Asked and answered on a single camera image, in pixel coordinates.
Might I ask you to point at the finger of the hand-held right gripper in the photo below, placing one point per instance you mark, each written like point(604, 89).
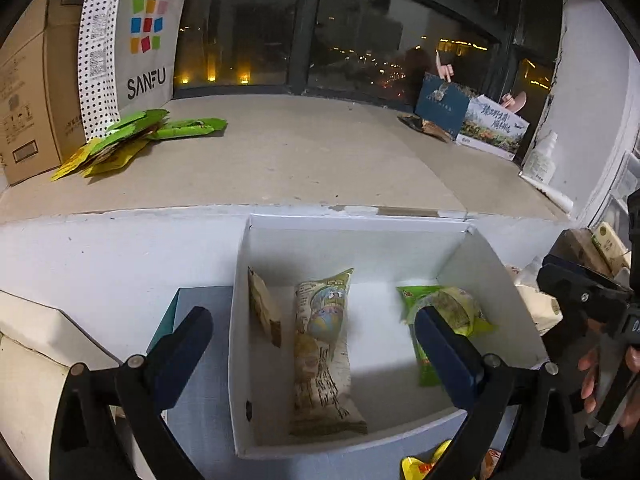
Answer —
point(580, 287)

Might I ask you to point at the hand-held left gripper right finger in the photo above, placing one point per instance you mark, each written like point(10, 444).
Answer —
point(442, 347)

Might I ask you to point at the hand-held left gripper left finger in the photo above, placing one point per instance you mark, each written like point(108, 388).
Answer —
point(185, 352)

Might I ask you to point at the white cardboard box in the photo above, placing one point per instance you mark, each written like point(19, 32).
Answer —
point(380, 310)

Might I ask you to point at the orange snack packet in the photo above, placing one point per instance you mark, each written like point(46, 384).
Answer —
point(492, 462)

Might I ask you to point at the person's right hand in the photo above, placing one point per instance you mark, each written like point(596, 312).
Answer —
point(590, 385)

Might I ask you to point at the teal box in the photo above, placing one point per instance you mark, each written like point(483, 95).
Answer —
point(167, 315)

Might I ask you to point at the green yellow snack packet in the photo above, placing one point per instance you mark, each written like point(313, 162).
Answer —
point(465, 310)

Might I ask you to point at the cream tissue pack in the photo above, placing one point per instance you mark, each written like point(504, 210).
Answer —
point(537, 305)

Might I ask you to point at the green print tissue pack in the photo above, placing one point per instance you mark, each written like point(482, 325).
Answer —
point(610, 247)

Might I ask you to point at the small brown snack packet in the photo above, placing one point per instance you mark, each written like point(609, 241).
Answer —
point(262, 305)

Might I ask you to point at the long beige snack packet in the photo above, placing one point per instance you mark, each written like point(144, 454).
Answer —
point(320, 360)

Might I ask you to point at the white spray bottle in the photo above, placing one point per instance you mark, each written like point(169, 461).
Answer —
point(542, 160)

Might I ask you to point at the white printed landscape box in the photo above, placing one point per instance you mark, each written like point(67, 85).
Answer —
point(495, 130)

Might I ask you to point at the flat brown packet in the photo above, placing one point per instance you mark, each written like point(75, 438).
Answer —
point(430, 129)

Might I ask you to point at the pile of green packets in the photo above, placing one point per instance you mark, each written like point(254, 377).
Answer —
point(120, 140)

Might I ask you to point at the dark blue gift box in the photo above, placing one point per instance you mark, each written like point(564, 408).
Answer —
point(440, 105)

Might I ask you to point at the pink hand figurine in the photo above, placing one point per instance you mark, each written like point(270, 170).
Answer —
point(444, 70)

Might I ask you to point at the white paper shopping bag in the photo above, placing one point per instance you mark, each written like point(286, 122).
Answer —
point(145, 60)

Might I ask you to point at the brown cardboard box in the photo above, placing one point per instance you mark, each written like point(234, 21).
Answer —
point(35, 85)

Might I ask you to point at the dark window frame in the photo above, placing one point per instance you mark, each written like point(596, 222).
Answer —
point(310, 25)

